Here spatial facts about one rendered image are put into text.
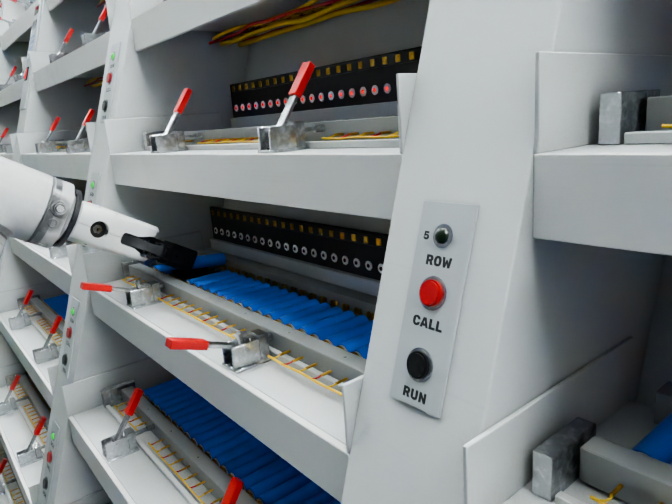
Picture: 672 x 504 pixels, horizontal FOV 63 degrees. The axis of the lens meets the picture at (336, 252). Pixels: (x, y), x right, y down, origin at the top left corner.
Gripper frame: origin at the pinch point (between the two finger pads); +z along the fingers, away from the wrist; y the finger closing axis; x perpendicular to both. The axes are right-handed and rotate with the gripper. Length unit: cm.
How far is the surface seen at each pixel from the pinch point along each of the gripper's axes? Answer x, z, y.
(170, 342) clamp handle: 6.8, -11.1, -30.4
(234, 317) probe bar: 4.0, -1.4, -22.6
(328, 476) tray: 10.9, -3.4, -45.3
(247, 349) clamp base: 5.7, -4.0, -30.9
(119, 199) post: -5.2, -6.3, 12.8
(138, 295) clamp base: 6.3, -4.8, -4.2
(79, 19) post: -48, -11, 83
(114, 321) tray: 11.2, -4.2, 2.0
